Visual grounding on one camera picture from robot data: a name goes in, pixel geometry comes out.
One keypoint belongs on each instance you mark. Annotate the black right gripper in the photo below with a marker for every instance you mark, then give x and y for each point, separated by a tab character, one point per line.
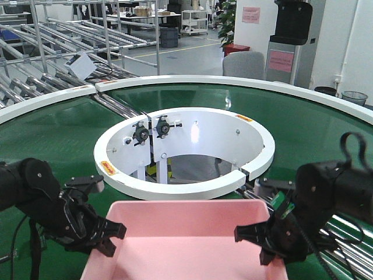
291	234

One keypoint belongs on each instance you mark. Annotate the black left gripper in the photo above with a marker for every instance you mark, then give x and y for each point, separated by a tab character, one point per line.
74	223

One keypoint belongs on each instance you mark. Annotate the pink plastic bin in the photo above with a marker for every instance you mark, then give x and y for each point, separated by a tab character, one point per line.
184	240

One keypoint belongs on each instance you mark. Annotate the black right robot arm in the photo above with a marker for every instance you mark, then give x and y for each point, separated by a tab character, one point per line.
321	190

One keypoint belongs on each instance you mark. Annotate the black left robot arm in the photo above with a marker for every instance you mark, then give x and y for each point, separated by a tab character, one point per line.
30	186

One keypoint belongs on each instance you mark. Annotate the black waste bin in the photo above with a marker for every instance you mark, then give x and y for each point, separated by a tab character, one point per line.
326	90

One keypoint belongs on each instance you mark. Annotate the white shelf cart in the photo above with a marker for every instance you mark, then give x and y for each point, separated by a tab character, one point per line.
194	22

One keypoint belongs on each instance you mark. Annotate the left bearing block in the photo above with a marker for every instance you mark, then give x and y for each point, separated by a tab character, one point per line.
141	133

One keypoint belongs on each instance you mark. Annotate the bearing block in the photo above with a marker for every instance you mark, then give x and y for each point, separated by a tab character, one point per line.
141	133
163	127

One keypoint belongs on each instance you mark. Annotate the right bearing block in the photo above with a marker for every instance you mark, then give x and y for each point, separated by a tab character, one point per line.
163	127

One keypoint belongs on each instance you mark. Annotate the steel conveyor rollers left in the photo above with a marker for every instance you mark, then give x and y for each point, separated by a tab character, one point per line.
122	109

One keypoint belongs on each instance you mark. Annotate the white outer conveyor rim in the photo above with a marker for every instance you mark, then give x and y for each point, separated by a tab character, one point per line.
35	103

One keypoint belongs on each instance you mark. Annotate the mesh waste basket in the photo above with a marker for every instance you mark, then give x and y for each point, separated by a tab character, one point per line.
355	97

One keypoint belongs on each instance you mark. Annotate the white control box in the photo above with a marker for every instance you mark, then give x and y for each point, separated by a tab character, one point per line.
80	65

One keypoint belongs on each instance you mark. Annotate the grey chair back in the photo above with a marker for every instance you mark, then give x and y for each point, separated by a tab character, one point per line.
244	64

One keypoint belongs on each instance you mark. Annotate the red planter box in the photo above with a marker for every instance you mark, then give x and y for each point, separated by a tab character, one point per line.
231	48

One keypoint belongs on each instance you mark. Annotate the dark grey stacked crates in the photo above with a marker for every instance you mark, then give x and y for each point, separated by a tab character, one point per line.
168	37

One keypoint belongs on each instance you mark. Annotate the metal roller rack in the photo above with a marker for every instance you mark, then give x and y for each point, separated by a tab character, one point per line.
98	38

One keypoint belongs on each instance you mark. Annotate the black water dispenser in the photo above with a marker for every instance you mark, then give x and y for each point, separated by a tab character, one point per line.
291	32

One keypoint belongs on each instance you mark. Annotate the green potted plant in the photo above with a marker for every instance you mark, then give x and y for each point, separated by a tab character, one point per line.
226	21

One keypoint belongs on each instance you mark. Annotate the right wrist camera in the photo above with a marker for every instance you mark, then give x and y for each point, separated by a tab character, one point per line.
268	188

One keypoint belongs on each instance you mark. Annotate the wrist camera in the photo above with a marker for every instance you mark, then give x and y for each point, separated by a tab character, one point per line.
268	188
88	184

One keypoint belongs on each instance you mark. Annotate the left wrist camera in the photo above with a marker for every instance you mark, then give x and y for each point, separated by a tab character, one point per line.
88	184

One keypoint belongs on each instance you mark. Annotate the pink wall notice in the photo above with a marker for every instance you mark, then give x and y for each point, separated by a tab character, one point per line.
251	15

